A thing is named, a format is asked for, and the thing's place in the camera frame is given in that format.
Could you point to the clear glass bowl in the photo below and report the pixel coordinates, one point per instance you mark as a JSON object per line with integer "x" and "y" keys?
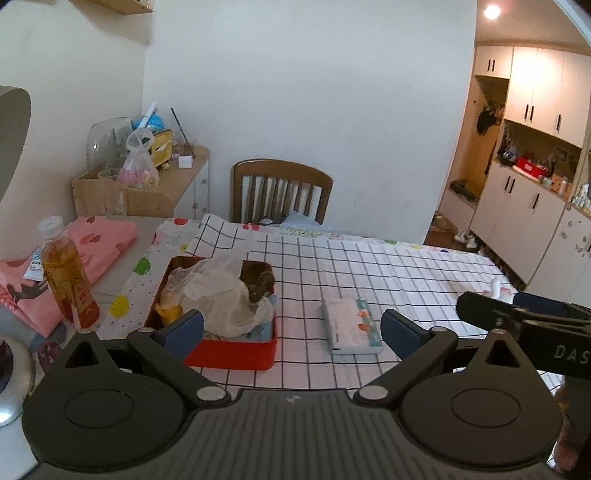
{"x": 101, "y": 143}

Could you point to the clear plastic cup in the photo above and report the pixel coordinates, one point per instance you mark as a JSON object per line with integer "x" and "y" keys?
{"x": 116, "y": 205}

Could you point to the thin black stick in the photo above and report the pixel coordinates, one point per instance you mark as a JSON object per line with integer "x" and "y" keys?
{"x": 183, "y": 134}

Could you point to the wooden wall shelf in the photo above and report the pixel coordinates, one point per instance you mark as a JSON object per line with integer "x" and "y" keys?
{"x": 134, "y": 4}

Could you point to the light blue cloth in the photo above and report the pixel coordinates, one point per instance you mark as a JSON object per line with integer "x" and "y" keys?
{"x": 302, "y": 221}

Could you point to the light wooden side cabinet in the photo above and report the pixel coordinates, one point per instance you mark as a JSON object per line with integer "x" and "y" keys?
{"x": 194, "y": 180}

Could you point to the small white box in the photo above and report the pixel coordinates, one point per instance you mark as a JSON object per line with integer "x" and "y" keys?
{"x": 185, "y": 162}

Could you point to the blue ball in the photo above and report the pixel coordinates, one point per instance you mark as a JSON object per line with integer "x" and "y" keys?
{"x": 155, "y": 122}

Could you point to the amber tea bottle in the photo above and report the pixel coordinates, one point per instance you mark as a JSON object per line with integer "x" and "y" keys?
{"x": 69, "y": 277}

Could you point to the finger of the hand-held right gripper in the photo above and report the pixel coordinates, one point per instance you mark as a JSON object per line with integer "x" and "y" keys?
{"x": 549, "y": 303}
{"x": 489, "y": 310}

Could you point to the yellow tissue box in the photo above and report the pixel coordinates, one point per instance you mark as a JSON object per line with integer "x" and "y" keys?
{"x": 161, "y": 148}

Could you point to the white polka dot tablecloth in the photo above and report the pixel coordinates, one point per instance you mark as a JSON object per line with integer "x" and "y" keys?
{"x": 134, "y": 286}

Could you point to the blue cartoon baby bib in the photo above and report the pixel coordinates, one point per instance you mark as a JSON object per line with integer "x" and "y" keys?
{"x": 261, "y": 330}

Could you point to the dark item on chair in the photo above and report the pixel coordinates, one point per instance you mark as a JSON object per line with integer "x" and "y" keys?
{"x": 272, "y": 220}

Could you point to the clear plastic bag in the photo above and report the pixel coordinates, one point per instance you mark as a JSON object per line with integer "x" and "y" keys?
{"x": 217, "y": 290}

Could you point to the black hanging bag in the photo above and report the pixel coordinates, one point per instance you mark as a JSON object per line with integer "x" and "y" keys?
{"x": 489, "y": 119}

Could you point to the pink printed blanket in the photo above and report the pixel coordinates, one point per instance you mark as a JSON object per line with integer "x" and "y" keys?
{"x": 101, "y": 240}

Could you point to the white blue packet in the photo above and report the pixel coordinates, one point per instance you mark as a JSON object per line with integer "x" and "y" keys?
{"x": 34, "y": 266}

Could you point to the white black-grid tablecloth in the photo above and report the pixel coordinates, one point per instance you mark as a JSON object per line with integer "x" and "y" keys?
{"x": 369, "y": 267}

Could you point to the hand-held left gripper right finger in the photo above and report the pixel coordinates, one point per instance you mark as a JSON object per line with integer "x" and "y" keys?
{"x": 404, "y": 332}

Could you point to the white tissue pack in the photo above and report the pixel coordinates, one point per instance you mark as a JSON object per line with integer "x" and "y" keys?
{"x": 351, "y": 327}

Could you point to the red storage box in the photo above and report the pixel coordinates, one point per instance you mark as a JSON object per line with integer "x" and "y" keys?
{"x": 531, "y": 167}

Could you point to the white tube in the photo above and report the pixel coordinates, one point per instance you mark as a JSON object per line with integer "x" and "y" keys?
{"x": 148, "y": 115}

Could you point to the red tin box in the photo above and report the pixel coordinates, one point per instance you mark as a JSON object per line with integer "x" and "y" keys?
{"x": 231, "y": 355}

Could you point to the ceiling spotlight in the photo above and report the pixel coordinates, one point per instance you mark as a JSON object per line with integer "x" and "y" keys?
{"x": 491, "y": 11}

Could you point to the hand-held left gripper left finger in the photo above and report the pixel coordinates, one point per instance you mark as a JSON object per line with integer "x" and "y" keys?
{"x": 184, "y": 330}

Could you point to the yellow soft toy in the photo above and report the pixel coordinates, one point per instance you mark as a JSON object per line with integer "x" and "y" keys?
{"x": 167, "y": 312}

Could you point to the white wooden cabinet wall unit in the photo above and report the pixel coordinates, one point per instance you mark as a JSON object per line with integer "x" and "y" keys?
{"x": 521, "y": 207}

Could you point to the dark brown patterned cloth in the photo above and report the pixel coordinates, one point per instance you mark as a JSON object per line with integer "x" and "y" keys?
{"x": 261, "y": 282}

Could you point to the white shoe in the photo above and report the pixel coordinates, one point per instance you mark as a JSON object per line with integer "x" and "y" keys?
{"x": 471, "y": 241}
{"x": 459, "y": 237}

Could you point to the plastic bag of colourful toys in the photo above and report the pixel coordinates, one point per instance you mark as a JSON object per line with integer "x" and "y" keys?
{"x": 138, "y": 174}

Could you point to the cardboard box with clutter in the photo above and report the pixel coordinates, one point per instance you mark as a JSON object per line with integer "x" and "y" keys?
{"x": 147, "y": 203}

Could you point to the brown wooden chair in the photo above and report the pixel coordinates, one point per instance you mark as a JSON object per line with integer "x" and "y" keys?
{"x": 281, "y": 184}

